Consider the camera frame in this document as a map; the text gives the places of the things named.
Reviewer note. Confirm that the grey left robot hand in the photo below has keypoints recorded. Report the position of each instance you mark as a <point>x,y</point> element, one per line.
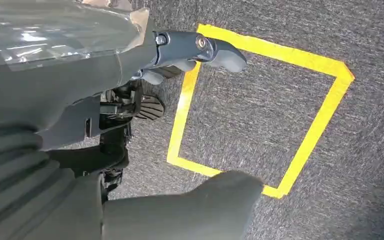
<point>46,66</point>

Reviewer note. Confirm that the ribbed grey left arm sleeve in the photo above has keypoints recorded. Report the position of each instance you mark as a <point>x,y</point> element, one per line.
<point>13,192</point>

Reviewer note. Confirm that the yellow floor tape square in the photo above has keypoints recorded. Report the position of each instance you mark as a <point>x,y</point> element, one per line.
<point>278,52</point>

